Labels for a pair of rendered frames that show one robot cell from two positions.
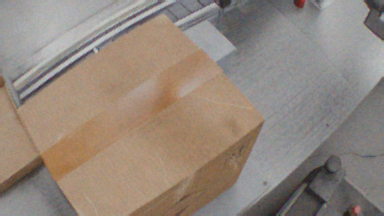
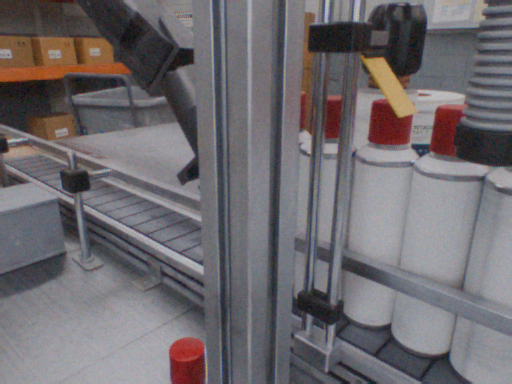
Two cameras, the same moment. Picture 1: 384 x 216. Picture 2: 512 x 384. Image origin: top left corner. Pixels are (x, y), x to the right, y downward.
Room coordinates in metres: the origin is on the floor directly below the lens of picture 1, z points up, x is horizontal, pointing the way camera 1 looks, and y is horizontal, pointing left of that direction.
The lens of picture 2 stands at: (0.91, -0.58, 1.13)
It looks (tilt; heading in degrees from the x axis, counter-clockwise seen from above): 20 degrees down; 89
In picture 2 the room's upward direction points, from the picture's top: straight up
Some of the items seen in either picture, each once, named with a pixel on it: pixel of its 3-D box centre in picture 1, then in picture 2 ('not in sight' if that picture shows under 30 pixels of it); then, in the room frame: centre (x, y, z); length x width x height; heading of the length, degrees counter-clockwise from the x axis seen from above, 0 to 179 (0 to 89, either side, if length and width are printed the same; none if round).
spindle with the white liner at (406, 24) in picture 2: not in sight; (384, 113); (1.13, 0.06, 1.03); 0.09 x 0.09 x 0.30
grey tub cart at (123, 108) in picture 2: not in sight; (137, 138); (0.16, 2.45, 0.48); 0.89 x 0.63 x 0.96; 75
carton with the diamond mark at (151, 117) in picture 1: (131, 153); not in sight; (0.29, 0.09, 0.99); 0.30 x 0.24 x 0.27; 135
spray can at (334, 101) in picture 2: not in sight; (323, 206); (0.99, -0.21, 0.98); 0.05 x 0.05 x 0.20
